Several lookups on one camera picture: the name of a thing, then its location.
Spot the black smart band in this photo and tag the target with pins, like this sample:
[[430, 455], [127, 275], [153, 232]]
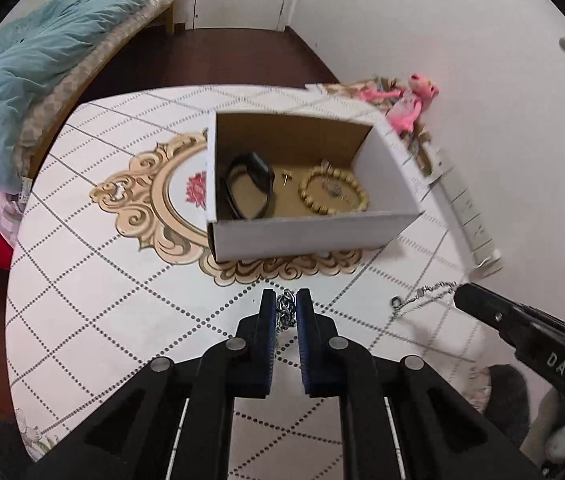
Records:
[[248, 185]]

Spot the pink panther plush toy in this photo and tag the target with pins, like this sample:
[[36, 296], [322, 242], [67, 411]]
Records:
[[408, 102]]

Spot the patterned white tablecloth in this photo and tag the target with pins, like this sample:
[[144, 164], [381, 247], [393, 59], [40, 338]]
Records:
[[111, 267]]

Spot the dark fuzzy stool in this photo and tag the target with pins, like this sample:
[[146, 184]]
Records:
[[507, 407]]

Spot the small gold earring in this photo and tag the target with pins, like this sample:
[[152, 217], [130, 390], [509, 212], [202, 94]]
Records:
[[286, 176]]

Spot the white power strip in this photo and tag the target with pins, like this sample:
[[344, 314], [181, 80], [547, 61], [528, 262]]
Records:
[[478, 252]]

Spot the bed with checkered mattress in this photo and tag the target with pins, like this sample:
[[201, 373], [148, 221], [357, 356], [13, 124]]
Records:
[[43, 121]]

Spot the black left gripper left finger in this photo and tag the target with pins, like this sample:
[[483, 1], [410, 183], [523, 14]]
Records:
[[202, 393]]

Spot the white cardboard box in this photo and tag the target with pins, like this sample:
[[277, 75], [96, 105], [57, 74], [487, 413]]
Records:
[[349, 190]]

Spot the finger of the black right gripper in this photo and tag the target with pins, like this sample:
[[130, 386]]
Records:
[[487, 304]]

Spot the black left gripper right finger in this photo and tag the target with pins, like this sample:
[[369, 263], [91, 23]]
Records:
[[334, 366]]

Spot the checkered beige cushion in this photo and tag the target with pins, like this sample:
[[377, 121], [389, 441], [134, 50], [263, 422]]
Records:
[[417, 143]]

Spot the teal duvet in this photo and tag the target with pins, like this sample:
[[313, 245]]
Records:
[[40, 42]]

